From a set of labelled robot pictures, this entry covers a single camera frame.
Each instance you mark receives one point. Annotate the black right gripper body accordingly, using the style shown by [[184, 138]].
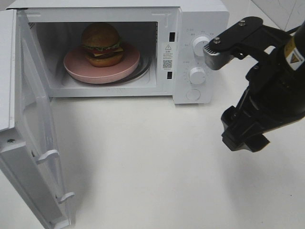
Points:
[[271, 97]]

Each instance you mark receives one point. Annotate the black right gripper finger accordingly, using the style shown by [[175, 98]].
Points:
[[239, 127], [253, 144]]

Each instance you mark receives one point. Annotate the round white door button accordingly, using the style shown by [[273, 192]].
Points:
[[193, 95]]

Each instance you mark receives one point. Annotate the burger with lettuce and cheese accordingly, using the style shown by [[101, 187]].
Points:
[[102, 44]]

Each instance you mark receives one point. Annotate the pink round plate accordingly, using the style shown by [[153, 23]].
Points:
[[79, 68]]

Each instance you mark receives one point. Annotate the white microwave door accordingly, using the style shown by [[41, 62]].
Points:
[[29, 154]]

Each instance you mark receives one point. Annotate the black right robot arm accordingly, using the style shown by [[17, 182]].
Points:
[[300, 31]]

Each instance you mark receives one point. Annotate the lower white timer knob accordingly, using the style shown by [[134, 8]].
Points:
[[197, 75]]

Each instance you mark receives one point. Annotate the upper white power knob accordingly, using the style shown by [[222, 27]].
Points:
[[198, 44]]

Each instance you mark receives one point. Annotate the white warning sticker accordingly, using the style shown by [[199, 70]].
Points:
[[167, 55]]

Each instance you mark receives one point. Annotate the glass microwave turntable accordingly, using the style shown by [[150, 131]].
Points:
[[141, 69]]

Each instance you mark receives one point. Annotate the white microwave oven body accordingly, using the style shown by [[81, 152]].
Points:
[[145, 24]]

